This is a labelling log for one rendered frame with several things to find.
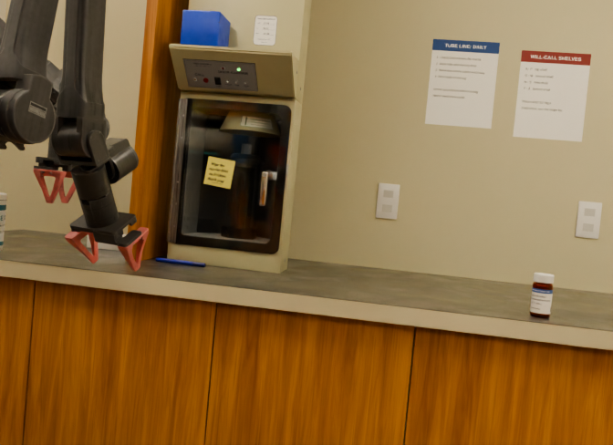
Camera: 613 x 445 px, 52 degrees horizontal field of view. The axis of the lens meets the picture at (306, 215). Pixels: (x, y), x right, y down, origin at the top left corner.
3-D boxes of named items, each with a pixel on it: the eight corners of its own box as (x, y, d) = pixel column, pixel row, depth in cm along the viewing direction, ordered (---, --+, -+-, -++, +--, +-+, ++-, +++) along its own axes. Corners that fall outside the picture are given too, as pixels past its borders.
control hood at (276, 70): (180, 90, 171) (183, 53, 171) (296, 98, 166) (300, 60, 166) (164, 82, 160) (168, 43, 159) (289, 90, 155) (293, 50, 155)
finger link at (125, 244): (126, 255, 120) (115, 213, 115) (157, 261, 117) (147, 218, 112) (104, 275, 114) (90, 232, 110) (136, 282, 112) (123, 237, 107)
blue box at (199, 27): (192, 53, 170) (194, 20, 169) (227, 56, 168) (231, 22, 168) (179, 44, 160) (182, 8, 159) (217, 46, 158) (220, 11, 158)
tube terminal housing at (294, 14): (194, 253, 198) (216, 7, 195) (296, 263, 193) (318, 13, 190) (165, 260, 173) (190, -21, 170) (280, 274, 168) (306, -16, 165)
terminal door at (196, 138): (170, 243, 172) (182, 98, 171) (278, 254, 168) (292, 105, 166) (169, 243, 171) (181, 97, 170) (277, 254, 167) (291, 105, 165)
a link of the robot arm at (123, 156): (46, 133, 104) (87, 135, 101) (91, 108, 113) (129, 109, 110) (68, 196, 110) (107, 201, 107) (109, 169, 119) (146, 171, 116)
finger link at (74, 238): (97, 251, 122) (85, 209, 118) (127, 255, 120) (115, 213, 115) (74, 270, 117) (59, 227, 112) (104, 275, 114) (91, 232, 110)
